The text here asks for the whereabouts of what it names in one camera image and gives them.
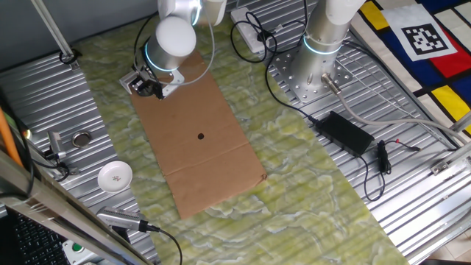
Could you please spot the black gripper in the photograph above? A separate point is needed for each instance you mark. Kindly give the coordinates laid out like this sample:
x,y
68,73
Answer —
x,y
147,84

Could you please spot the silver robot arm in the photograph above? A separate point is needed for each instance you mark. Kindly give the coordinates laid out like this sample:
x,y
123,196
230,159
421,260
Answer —
x,y
174,37

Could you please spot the white flower print saucer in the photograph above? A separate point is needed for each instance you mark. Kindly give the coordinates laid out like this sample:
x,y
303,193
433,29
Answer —
x,y
115,176

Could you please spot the brown cardboard sheet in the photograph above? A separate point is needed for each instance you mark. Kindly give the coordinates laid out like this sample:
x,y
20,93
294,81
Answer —
x,y
206,173

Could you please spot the metal clamp tool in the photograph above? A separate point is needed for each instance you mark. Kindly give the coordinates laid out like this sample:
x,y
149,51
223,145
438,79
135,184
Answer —
x,y
56,145

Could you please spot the slanted aluminium pole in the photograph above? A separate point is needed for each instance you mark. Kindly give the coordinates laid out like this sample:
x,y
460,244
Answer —
x,y
55,35

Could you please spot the white power strip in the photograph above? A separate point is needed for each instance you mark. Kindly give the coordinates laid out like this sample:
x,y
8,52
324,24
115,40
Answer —
x,y
244,27

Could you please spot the orange tube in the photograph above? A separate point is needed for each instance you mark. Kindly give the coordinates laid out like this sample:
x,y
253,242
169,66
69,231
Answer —
x,y
8,140

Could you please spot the grey box with green button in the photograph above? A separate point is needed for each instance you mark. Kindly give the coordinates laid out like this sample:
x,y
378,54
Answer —
x,y
79,252

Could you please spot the green marble pattern mat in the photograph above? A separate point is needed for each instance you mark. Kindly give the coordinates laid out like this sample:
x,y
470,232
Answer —
x,y
294,206

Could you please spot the black keyboard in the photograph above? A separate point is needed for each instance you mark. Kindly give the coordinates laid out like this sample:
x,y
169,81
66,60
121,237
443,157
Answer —
x,y
35,243

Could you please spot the black power adapter brick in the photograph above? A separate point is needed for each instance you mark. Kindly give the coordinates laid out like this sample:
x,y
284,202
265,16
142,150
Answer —
x,y
344,133

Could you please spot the fiducial marker board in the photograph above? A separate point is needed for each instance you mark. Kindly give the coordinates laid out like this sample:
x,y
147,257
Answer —
x,y
412,70

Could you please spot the white fiducial marker sheet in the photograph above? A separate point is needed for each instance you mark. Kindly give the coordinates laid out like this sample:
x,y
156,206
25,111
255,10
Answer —
x,y
419,33

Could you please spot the silver ribbed camera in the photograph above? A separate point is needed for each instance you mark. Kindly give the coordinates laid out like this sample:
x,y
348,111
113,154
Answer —
x,y
119,218

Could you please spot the perforated metal robot base plate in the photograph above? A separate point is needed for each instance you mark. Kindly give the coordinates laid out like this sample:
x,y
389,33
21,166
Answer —
x,y
294,81

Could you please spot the aluminium frame bar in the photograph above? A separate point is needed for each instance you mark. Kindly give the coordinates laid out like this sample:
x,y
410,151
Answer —
x,y
55,210

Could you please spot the aluminium profile with bracket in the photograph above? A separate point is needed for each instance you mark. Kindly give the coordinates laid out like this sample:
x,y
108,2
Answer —
x,y
452,158

